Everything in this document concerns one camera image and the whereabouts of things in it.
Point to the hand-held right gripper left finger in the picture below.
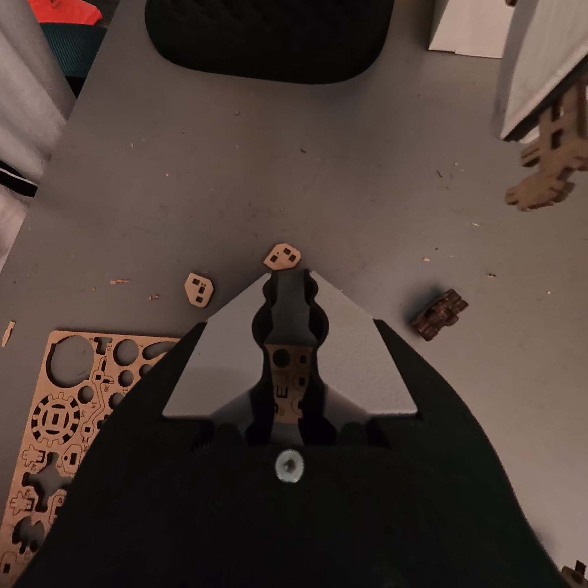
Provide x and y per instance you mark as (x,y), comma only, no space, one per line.
(211,367)

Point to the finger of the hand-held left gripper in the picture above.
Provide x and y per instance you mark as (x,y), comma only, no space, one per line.
(542,55)

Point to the dark stacked wooden block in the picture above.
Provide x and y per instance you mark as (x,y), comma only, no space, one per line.
(438,314)

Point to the person's pale grey clothing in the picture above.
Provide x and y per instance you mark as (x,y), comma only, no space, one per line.
(27,101)

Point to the wooden gear mechanism model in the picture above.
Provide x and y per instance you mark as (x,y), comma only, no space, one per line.
(576,576)

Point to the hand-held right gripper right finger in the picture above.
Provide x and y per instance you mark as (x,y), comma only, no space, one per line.
(367,367)

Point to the white cardboard box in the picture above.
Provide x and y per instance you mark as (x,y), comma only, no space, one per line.
(468,27)

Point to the black seat cushion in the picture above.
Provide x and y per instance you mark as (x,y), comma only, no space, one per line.
(266,36)

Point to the small wooden part square holes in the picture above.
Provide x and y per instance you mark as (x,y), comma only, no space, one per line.
(282,257)
(198,291)

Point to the laser-cut plywood parts sheet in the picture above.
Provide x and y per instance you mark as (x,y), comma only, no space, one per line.
(94,415)

